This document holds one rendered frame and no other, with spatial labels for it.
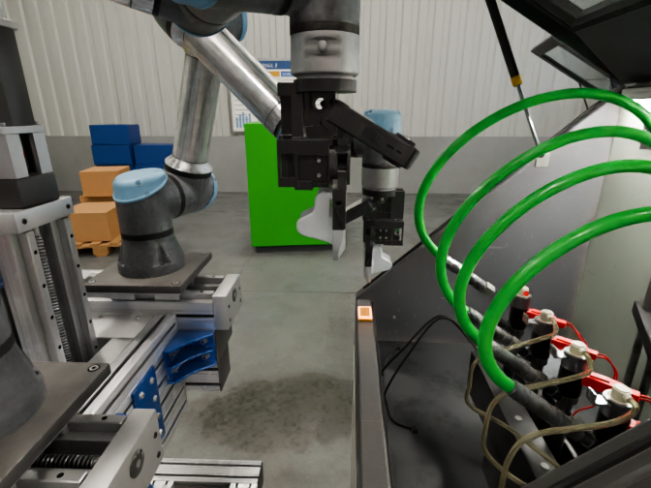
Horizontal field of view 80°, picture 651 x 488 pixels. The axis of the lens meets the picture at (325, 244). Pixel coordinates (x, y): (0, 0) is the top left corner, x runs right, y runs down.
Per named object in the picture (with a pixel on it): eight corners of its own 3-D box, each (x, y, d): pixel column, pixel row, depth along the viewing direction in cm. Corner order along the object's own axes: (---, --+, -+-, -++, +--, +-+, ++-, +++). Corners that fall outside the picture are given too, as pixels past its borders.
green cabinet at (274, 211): (332, 228, 495) (333, 121, 454) (342, 251, 414) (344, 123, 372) (257, 230, 486) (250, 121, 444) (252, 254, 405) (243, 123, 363)
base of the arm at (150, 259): (105, 278, 89) (97, 236, 86) (138, 255, 103) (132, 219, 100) (170, 279, 88) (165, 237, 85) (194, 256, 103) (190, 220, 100)
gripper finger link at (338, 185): (331, 222, 49) (331, 151, 46) (345, 223, 49) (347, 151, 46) (329, 233, 44) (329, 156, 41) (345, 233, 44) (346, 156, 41)
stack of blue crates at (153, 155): (100, 202, 637) (85, 125, 598) (116, 196, 683) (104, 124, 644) (175, 202, 633) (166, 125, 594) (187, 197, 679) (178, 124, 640)
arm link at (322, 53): (358, 43, 45) (360, 28, 38) (357, 84, 47) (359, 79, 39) (294, 43, 46) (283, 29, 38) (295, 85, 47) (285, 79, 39)
